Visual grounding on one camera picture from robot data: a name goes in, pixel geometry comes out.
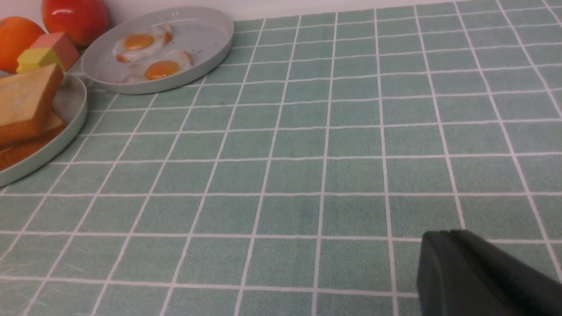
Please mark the green checkered tablecloth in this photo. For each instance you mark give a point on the green checkered tablecloth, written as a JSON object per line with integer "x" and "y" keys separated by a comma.
{"x": 298, "y": 178}

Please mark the red apple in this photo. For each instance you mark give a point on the red apple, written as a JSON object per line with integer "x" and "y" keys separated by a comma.
{"x": 82, "y": 20}

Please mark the toast slice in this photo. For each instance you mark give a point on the toast slice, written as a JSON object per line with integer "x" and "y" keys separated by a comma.
{"x": 26, "y": 103}
{"x": 11, "y": 154}

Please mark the left fried egg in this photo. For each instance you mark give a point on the left fried egg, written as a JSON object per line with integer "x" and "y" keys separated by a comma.
{"x": 137, "y": 46}

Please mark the right fried egg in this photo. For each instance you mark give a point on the right fried egg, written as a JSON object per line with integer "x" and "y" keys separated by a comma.
{"x": 158, "y": 67}

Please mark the orange fruit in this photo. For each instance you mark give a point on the orange fruit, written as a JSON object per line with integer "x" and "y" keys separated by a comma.
{"x": 16, "y": 35}

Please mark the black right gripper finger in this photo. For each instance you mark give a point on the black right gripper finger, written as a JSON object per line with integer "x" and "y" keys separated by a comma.
{"x": 462, "y": 274}

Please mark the salmon cube block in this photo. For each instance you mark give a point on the salmon cube block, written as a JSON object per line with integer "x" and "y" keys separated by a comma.
{"x": 62, "y": 45}

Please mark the grey egg plate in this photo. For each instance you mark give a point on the grey egg plate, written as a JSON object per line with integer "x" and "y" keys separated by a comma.
{"x": 205, "y": 33}

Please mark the yellow cube block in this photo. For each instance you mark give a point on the yellow cube block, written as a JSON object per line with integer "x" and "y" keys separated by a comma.
{"x": 36, "y": 58}

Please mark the fried egg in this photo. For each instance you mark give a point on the fried egg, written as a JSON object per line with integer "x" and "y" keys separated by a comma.
{"x": 158, "y": 67}
{"x": 137, "y": 46}

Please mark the green centre plate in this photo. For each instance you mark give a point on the green centre plate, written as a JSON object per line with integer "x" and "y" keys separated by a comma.
{"x": 70, "y": 104}

